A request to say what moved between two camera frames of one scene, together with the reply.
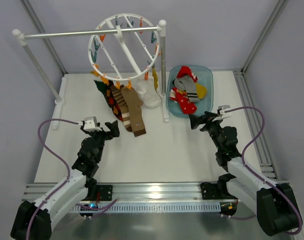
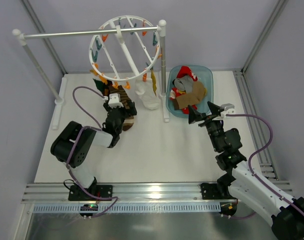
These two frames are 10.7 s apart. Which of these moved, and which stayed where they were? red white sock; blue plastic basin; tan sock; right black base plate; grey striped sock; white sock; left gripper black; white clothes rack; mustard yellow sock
Moved: left gripper black; mustard yellow sock; tan sock
Stayed: blue plastic basin; white sock; grey striped sock; right black base plate; red white sock; white clothes rack
